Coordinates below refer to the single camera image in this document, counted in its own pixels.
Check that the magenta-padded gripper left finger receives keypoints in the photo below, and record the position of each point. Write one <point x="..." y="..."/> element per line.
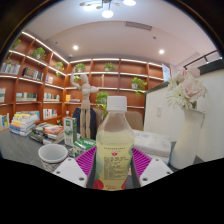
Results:
<point x="70" y="170"/>

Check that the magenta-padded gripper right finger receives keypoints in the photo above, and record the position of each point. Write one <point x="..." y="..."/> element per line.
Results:
<point x="156" y="170"/>

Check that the yellow drink bottle white cap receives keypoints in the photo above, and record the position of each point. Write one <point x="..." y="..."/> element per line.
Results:
<point x="115" y="146"/>

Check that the white patterned mug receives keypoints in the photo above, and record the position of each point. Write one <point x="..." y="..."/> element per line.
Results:
<point x="51" y="155"/>

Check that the white blue tissue pack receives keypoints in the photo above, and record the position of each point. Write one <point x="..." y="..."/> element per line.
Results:
<point x="150" y="141"/>

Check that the flat green white box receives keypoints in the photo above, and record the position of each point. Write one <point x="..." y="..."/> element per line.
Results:
<point x="83" y="144"/>

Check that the tall green white carton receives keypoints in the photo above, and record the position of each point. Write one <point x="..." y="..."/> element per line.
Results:
<point x="70" y="131"/>

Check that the pile of magazines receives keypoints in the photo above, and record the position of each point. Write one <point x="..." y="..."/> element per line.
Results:
<point x="50" y="131"/>

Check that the dark blue chair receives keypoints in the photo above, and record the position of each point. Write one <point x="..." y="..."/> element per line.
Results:
<point x="76" y="120"/>

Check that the brown chair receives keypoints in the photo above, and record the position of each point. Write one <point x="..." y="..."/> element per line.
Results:
<point x="135" y="120"/>

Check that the stack of colourful books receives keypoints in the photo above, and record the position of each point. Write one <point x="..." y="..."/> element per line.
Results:
<point x="22" y="125"/>

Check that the wooden artist mannequin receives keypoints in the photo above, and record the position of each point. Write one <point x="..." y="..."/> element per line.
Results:
<point x="85" y="96"/>

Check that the pink white flower bouquet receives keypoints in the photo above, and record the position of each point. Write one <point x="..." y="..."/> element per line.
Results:
<point x="188" y="90"/>

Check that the wooden shelf unit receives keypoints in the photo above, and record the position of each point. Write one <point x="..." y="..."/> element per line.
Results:
<point x="115" y="81"/>

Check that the recessed ceiling spotlight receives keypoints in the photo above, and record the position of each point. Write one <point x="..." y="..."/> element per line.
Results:
<point x="75" y="47"/>
<point x="161" y="51"/>

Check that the black railing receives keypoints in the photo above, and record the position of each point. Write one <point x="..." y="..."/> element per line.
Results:
<point x="200" y="59"/>

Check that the ceiling air vent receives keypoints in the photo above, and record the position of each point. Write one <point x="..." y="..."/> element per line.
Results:
<point x="139" y="25"/>

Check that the ceiling lamp with round lights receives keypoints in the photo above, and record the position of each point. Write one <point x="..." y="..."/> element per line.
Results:
<point x="107" y="14"/>

